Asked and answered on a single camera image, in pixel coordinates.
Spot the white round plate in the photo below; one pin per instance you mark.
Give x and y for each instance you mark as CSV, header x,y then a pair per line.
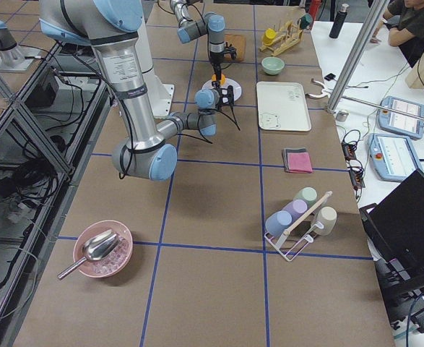
x,y
237,89

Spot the near teach pendant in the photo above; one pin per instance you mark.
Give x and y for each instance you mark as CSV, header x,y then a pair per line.
x,y
393,157

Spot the wooden cutting board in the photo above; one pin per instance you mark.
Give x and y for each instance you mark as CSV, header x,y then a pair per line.
x,y
238,42

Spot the pink sponge cloth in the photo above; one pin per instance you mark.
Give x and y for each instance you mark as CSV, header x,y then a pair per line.
x,y
299,163

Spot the purple cup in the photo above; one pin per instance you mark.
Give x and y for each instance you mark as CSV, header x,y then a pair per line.
x,y
296,208

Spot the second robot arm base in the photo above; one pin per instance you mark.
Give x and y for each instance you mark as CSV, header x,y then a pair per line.
x,y
12,58

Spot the cream bear tray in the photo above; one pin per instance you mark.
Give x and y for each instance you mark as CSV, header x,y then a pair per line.
x,y
282,107

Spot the green cup on rack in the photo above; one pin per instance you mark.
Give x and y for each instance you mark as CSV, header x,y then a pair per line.
x,y
308,195

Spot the aluminium frame post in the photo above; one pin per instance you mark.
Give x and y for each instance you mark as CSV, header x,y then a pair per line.
x,y
373,18

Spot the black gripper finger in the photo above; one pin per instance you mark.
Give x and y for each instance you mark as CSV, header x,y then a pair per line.
x,y
217,71

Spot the teach pendant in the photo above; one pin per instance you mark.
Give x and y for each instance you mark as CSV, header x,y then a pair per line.
x,y
393,157
398,123

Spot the green bowl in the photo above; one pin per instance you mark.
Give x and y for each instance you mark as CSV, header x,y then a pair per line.
x,y
272,65

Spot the orange fruit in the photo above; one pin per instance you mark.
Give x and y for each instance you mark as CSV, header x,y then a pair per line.
x,y
218,80

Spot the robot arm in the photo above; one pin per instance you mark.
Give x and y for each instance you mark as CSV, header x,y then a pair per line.
x,y
111,29
210,25

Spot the beige cup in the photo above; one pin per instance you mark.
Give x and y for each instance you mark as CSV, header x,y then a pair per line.
x,y
324,221

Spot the yellow cup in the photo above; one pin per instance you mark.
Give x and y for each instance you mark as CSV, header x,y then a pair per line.
x,y
268,37

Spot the black water bottle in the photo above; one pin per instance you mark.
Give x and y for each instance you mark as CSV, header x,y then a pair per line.
x,y
339,21

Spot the white wire cup rack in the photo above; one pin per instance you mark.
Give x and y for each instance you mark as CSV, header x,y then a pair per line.
x,y
299,234

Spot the metal scoop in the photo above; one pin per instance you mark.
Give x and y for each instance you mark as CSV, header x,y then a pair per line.
x,y
94,249

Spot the black laptop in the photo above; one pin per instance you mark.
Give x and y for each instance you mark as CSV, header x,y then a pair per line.
x,y
396,224

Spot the wooden peg drying rack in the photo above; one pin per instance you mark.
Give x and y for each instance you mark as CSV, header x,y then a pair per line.
x,y
288,35

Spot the dark green cup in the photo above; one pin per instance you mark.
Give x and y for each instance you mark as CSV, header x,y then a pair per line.
x,y
305,22

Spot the seated person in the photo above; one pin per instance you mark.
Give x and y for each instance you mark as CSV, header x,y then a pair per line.
x,y
408,34

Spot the pink bowl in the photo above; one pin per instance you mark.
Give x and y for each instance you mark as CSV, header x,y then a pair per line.
x,y
112,256

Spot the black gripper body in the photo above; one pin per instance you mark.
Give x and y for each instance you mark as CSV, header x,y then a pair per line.
x,y
217,69
225,96

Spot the far teach pendant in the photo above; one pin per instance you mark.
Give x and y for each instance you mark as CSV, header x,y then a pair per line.
x,y
398,123

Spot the blue cup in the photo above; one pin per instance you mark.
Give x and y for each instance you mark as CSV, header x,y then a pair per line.
x,y
278,222

